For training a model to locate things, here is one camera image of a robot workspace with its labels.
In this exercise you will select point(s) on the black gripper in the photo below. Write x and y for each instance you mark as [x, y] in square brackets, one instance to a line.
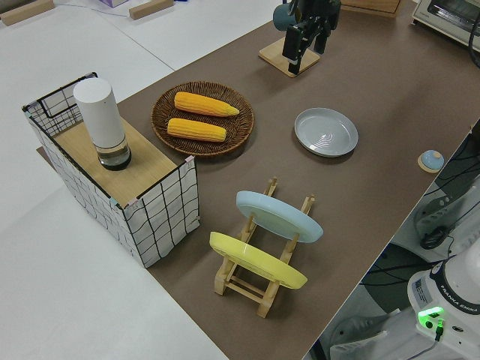
[318, 9]

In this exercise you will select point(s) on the light blue plate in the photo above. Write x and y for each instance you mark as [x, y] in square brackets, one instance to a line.
[277, 217]

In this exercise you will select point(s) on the yellow plate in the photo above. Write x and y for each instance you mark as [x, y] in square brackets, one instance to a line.
[255, 258]

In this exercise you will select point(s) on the wooden plate rack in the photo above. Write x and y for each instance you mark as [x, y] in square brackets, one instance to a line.
[221, 281]

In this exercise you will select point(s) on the teal mug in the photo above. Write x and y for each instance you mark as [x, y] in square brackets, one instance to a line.
[283, 17]

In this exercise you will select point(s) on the wooden mug tree stand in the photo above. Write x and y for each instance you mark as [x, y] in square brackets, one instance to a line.
[272, 54]

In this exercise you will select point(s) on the wooden drawer cabinet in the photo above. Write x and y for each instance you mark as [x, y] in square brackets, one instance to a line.
[371, 5]

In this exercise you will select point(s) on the cream toaster oven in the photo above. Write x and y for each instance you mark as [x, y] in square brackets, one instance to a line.
[423, 9]

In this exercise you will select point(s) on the pointed yellow corn cob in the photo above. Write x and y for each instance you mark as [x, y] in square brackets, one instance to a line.
[202, 105]

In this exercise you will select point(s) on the blunt yellow corn cob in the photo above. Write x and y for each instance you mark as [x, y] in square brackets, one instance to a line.
[195, 129]

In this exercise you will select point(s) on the long wooden block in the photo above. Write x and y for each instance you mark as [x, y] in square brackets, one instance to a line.
[150, 9]
[26, 11]

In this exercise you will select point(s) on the round wicker basket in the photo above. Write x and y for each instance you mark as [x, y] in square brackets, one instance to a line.
[163, 114]

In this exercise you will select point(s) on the small pink clip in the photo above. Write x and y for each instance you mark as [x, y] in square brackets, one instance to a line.
[190, 161]

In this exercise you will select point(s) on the blue dome on wooden base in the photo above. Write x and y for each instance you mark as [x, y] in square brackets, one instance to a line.
[431, 159]

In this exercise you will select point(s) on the brown table mat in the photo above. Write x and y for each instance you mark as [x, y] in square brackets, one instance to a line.
[337, 225]

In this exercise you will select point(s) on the purple box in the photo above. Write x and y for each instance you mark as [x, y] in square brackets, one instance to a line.
[112, 2]

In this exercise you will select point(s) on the light wooden board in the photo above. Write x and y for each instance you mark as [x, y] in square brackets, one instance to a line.
[146, 165]

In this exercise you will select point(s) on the white power strip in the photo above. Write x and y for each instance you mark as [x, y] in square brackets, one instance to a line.
[435, 219]

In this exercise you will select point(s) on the white cylinder with clear base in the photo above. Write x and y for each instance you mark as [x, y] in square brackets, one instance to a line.
[99, 112]

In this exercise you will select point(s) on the black plug adapter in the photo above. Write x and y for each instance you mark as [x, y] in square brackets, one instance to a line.
[433, 240]

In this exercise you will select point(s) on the green connector plug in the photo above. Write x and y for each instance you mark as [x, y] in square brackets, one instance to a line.
[439, 328]

